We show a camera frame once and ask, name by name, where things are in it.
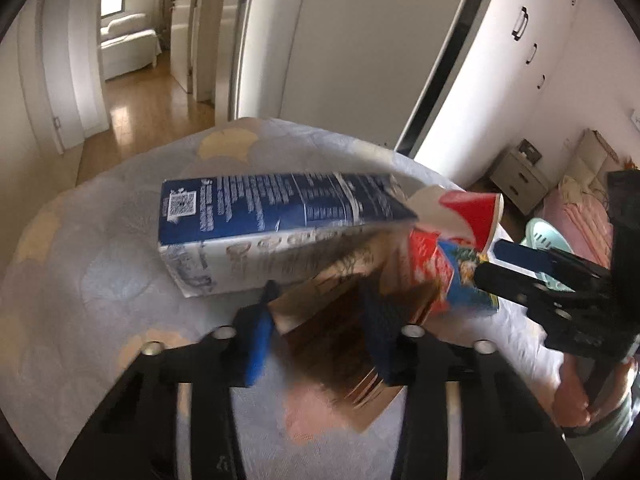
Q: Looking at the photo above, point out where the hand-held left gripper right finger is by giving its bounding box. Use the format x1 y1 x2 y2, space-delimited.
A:
362 280 586 480

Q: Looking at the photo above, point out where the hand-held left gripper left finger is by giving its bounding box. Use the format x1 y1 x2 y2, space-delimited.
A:
55 280 279 480

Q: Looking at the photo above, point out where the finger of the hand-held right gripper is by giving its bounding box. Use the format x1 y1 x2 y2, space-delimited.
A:
492 239 610 283
472 260 568 322

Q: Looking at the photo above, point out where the teal plastic stool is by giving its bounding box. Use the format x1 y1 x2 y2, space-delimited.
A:
520 217 577 294

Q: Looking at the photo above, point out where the brown cardboard box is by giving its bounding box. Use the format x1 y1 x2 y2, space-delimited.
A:
269 255 442 434

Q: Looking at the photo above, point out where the red and blue snack packet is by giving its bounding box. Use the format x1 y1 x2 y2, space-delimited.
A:
407 227 501 317

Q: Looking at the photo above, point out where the red and white paper cup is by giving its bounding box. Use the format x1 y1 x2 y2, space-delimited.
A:
408 187 504 257

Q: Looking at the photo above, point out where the blue milk carton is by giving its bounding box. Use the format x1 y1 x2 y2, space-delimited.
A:
158 172 419 299

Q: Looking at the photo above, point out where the person's right forearm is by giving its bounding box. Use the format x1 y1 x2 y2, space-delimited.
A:
560 387 640 480

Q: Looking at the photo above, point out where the person's right hand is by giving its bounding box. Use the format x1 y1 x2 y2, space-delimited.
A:
552 352 638 429

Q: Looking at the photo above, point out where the pink bed cover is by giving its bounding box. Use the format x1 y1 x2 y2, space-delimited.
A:
542 187 614 263

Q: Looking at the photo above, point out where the beige nightstand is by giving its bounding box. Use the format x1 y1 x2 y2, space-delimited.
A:
488 148 551 215

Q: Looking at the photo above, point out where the dark desk clock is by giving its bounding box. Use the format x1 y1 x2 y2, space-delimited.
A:
517 139 544 162

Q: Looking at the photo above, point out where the beige bed headboard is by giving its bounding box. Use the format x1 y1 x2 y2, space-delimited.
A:
569 128 628 187

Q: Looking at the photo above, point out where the white wardrobe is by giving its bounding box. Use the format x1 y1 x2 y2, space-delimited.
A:
414 0 587 192

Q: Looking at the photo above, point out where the white sliding door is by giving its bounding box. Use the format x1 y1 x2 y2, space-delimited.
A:
234 0 497 150

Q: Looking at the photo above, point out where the white sofa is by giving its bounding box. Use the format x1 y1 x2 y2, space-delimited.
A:
99 12 164 81

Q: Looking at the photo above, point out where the white room door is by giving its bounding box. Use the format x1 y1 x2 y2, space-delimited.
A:
169 0 202 94

